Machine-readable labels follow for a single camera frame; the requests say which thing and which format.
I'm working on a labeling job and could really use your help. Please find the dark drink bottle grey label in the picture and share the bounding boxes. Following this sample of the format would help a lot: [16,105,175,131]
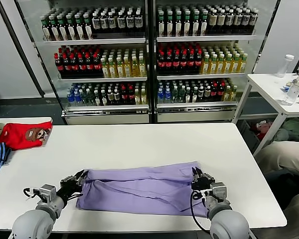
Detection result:
[107,11,117,34]
[100,11,109,34]
[126,11,135,34]
[117,11,127,34]
[92,12,101,35]
[135,10,144,34]

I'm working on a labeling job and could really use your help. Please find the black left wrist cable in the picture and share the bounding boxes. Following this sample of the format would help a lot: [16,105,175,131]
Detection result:
[23,187,42,200]

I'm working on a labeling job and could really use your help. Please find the cola bottle red cap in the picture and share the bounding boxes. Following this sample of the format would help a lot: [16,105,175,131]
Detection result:
[70,53,80,78]
[62,53,72,78]
[179,50,188,75]
[217,82,225,102]
[93,52,102,77]
[78,52,87,78]
[210,83,218,102]
[157,51,165,75]
[187,50,195,75]
[86,52,95,77]
[172,50,180,75]
[128,86,136,105]
[120,86,128,105]
[54,53,64,78]
[164,50,173,75]
[194,49,202,75]

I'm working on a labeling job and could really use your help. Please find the green garment pile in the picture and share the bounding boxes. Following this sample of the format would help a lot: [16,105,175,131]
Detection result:
[274,117,299,144]

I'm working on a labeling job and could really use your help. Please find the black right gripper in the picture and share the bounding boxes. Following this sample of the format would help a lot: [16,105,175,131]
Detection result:
[191,167,216,195]

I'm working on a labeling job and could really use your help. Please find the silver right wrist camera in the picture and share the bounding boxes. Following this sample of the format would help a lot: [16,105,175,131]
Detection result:
[210,182,229,203]

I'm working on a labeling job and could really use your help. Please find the dark tea bottle green cap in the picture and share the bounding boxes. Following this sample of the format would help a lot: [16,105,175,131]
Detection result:
[83,13,93,40]
[74,14,85,41]
[57,14,68,41]
[174,11,183,37]
[66,14,77,41]
[183,10,191,37]
[157,11,165,37]
[49,15,60,41]
[200,10,209,37]
[191,10,200,37]
[41,15,52,42]
[166,11,174,37]

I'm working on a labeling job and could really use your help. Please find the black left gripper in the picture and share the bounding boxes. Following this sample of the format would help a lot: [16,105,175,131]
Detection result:
[60,169,89,200]

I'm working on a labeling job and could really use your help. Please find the red shirt bear print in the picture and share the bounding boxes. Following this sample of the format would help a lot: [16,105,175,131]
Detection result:
[0,121,53,151]

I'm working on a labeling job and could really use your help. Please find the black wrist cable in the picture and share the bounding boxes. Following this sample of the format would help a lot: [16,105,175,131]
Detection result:
[190,190,213,232]
[23,187,42,200]

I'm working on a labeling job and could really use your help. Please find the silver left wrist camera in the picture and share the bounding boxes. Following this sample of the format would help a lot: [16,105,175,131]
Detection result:
[39,184,58,202]

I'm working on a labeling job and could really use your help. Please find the black storage crate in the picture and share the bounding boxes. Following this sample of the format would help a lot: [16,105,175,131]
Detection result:
[236,119,261,150]

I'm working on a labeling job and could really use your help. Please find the dark drink bottle beige label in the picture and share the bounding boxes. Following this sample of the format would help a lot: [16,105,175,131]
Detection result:
[234,9,243,35]
[225,9,234,35]
[250,8,259,34]
[208,9,217,35]
[217,9,226,35]
[242,9,251,34]

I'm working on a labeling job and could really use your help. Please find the clear bottle white cap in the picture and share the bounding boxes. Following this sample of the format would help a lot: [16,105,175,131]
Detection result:
[276,54,295,79]

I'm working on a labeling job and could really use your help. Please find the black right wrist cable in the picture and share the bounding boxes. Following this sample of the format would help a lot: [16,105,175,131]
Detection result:
[190,190,213,232]

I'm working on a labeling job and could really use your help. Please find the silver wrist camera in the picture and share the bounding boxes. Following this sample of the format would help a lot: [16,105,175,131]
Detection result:
[210,182,229,203]
[39,184,58,202]

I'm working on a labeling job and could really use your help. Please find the purple shirt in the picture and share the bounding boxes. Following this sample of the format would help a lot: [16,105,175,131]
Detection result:
[75,160,210,217]

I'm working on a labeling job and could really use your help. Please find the open beverage display cooler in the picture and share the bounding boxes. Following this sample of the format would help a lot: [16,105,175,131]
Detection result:
[13,0,155,125]
[149,0,281,124]

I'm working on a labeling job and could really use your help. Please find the red garment pile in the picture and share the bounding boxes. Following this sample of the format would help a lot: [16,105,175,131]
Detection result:
[250,120,274,141]

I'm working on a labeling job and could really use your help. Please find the white side table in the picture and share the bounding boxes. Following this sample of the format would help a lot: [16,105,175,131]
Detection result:
[232,73,299,156]

